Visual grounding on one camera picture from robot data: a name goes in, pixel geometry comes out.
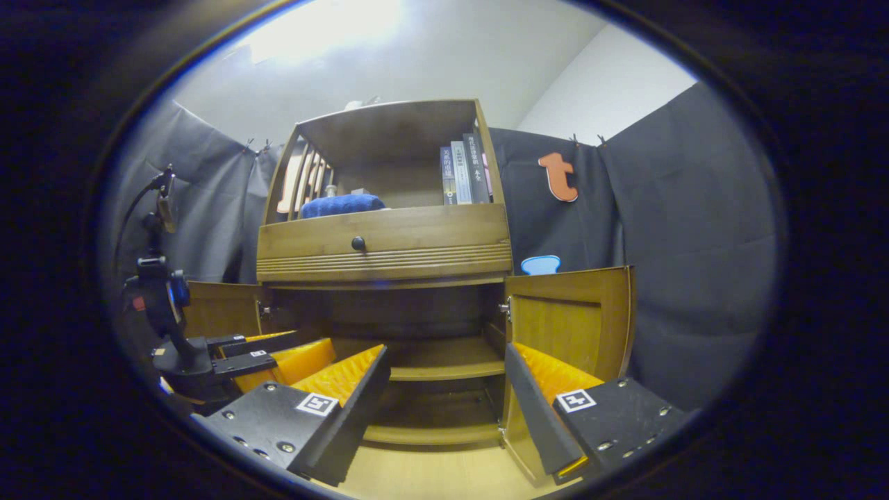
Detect grey spine book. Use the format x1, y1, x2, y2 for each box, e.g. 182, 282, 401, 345
451, 141, 474, 205

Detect blue folded towel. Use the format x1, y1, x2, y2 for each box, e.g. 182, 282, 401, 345
300, 194, 387, 219

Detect black backdrop cloth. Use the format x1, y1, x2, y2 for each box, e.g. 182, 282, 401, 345
104, 82, 779, 410

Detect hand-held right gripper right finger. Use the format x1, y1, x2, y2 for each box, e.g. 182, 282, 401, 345
504, 342, 688, 485

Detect black spine book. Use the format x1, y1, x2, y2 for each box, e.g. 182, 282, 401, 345
463, 133, 492, 204

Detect dark cover book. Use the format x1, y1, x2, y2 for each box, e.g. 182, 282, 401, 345
440, 145, 458, 206

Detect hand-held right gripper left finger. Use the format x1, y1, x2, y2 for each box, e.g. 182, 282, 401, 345
191, 344, 391, 487

